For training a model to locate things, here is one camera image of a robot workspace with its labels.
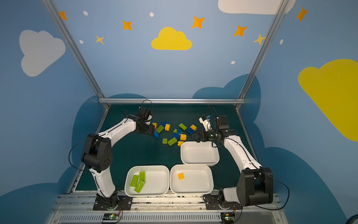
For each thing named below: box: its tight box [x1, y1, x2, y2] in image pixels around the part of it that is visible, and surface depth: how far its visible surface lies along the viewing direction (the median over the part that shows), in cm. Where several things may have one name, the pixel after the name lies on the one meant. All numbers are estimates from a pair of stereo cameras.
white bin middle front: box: [169, 164, 214, 196], surface depth 84 cm
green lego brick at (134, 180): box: [130, 175, 140, 188], surface depth 83 cm
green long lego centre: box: [167, 137, 178, 147], surface depth 100 cm
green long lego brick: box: [178, 122, 188, 131], surface depth 110 cm
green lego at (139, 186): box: [134, 179, 145, 194], surface depth 81 cm
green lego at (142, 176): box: [139, 171, 146, 182], surface depth 85 cm
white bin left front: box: [124, 165, 171, 198], surface depth 84 cm
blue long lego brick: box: [186, 126, 196, 135], surface depth 106 cm
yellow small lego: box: [177, 173, 185, 181], surface depth 85 cm
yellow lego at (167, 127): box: [164, 123, 171, 132], surface depth 107 cm
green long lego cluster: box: [155, 125, 165, 134], surface depth 106 cm
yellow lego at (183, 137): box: [180, 133, 187, 141], surface depth 102 cm
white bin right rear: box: [180, 140, 221, 167], surface depth 95 cm
